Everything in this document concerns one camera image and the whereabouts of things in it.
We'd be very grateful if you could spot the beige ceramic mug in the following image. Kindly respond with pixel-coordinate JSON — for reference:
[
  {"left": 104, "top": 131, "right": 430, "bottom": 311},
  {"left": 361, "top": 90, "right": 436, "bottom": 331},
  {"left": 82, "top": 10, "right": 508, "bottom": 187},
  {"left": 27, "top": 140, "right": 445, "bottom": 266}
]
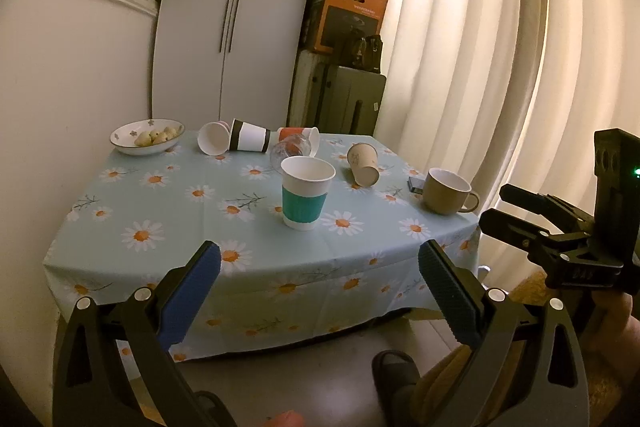
[{"left": 423, "top": 167, "right": 481, "bottom": 215}]

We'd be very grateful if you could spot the black and white paper cup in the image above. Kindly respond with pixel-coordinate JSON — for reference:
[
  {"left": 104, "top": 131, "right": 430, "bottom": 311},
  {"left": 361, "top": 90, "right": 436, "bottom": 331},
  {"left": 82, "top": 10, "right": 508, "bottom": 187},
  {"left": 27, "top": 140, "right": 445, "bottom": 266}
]
[{"left": 229, "top": 119, "right": 272, "bottom": 154}]

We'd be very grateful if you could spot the brown paper cup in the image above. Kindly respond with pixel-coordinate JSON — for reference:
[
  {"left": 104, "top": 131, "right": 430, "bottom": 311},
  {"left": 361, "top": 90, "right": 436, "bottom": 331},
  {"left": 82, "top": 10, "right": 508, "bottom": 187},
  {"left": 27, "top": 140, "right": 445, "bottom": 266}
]
[{"left": 347, "top": 143, "right": 381, "bottom": 188}]

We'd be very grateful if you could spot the white floral bowl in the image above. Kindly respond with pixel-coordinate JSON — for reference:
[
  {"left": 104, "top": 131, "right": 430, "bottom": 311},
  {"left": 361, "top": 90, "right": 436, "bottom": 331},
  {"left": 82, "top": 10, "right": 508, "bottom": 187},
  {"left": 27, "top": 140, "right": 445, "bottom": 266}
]
[{"left": 110, "top": 119, "right": 187, "bottom": 156}]

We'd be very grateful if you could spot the white wardrobe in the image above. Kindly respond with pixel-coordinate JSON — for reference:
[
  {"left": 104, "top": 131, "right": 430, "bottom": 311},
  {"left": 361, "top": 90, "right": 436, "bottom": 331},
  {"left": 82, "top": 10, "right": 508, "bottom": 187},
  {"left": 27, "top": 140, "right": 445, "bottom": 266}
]
[{"left": 151, "top": 0, "right": 331, "bottom": 138}]

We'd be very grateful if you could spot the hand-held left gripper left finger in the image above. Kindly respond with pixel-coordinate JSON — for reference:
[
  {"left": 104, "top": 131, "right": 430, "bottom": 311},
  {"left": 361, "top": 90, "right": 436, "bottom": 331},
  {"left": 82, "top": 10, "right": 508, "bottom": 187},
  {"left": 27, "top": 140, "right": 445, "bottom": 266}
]
[{"left": 52, "top": 241, "right": 222, "bottom": 427}]

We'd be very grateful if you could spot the black bag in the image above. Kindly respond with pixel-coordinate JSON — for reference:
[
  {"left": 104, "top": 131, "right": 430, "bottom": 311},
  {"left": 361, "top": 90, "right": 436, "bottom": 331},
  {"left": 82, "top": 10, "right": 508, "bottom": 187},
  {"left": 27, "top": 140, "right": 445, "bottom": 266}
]
[{"left": 344, "top": 29, "right": 384, "bottom": 74}]

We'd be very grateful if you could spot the black slipper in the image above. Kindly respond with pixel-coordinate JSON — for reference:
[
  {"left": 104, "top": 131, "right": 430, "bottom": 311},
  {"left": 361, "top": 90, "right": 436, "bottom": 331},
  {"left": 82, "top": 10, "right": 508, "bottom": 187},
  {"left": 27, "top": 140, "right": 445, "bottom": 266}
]
[{"left": 372, "top": 349, "right": 422, "bottom": 427}]

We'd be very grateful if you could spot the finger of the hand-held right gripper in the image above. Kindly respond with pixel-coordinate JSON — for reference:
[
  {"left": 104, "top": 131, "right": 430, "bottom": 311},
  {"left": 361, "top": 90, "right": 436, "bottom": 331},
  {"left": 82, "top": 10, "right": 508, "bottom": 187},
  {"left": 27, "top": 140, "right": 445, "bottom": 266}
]
[
  {"left": 499, "top": 183, "right": 597, "bottom": 235},
  {"left": 479, "top": 207, "right": 603, "bottom": 269}
]

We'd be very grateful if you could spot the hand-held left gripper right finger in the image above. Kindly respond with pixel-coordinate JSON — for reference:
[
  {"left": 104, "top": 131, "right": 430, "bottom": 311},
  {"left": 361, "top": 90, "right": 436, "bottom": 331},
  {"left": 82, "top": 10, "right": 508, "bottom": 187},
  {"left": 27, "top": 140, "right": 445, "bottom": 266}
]
[{"left": 417, "top": 239, "right": 591, "bottom": 427}]

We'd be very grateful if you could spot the person's leg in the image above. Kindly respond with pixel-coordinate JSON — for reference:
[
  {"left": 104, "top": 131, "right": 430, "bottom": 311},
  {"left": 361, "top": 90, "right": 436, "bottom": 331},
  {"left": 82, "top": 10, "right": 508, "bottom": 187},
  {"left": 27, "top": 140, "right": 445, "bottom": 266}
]
[{"left": 412, "top": 344, "right": 483, "bottom": 427}]

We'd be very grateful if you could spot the plain white paper cup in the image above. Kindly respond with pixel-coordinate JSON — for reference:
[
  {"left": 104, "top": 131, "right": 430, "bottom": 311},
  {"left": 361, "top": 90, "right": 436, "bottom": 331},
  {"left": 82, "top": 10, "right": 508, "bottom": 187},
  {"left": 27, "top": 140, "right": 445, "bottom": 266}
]
[{"left": 197, "top": 122, "right": 234, "bottom": 156}]

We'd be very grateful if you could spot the orange paper cup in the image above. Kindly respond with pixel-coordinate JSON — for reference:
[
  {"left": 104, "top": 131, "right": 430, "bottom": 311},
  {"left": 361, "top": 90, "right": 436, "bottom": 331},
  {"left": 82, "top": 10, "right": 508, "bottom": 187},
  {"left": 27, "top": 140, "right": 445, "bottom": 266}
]
[{"left": 277, "top": 126, "right": 321, "bottom": 158}]

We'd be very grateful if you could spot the orange and black cardboard box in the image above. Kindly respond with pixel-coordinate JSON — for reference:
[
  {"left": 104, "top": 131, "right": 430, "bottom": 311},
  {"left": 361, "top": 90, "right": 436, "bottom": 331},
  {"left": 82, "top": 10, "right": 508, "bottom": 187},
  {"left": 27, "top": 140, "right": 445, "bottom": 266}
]
[{"left": 303, "top": 0, "right": 391, "bottom": 56}]

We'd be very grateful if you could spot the blue daisy print tablecloth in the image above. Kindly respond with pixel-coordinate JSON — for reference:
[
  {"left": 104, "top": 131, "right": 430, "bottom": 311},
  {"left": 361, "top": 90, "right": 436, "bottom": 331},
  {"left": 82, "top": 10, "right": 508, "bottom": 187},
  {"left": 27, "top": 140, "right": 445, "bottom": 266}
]
[{"left": 42, "top": 129, "right": 483, "bottom": 363}]

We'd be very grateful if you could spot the cream curtain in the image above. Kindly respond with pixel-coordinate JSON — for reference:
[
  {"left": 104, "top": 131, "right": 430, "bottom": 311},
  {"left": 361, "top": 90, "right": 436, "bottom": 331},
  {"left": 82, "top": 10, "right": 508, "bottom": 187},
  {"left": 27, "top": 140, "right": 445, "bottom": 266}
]
[{"left": 367, "top": 0, "right": 640, "bottom": 288}]

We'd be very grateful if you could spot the clear drinking glass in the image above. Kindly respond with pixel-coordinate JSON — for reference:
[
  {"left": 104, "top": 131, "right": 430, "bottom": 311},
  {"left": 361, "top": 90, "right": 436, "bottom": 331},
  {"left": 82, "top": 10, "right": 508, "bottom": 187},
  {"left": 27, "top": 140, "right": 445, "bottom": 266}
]
[{"left": 270, "top": 134, "right": 312, "bottom": 174}]

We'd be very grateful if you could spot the beige suitcase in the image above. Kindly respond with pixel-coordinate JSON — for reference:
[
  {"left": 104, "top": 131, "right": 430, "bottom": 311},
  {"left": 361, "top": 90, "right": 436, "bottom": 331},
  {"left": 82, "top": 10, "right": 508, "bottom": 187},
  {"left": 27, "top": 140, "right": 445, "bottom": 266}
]
[{"left": 287, "top": 49, "right": 328, "bottom": 130}]

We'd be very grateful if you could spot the grey suitcase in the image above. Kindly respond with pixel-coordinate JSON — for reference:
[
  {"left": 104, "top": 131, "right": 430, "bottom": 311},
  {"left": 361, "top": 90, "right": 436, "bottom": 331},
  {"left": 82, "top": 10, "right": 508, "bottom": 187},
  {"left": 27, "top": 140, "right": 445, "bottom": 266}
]
[{"left": 314, "top": 65, "right": 387, "bottom": 138}]

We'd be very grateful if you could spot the teal sleeve paper cup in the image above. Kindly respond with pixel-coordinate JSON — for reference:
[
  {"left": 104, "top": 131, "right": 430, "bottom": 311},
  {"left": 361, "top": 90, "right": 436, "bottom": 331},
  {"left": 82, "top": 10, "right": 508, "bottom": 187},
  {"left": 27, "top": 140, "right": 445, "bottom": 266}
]
[{"left": 280, "top": 156, "right": 337, "bottom": 232}]

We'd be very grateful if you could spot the pile of small yellow fruits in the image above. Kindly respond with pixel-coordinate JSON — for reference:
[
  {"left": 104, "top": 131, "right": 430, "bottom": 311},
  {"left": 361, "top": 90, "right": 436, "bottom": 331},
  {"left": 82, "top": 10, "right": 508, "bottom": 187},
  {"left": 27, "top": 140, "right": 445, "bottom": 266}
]
[{"left": 131, "top": 126, "right": 180, "bottom": 146}]

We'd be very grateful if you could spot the person's right forearm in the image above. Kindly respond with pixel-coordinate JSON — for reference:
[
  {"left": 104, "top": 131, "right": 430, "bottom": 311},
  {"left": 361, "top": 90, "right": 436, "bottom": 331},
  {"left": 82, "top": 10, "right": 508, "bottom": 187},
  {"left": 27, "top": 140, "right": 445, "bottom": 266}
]
[{"left": 582, "top": 291, "right": 640, "bottom": 360}]

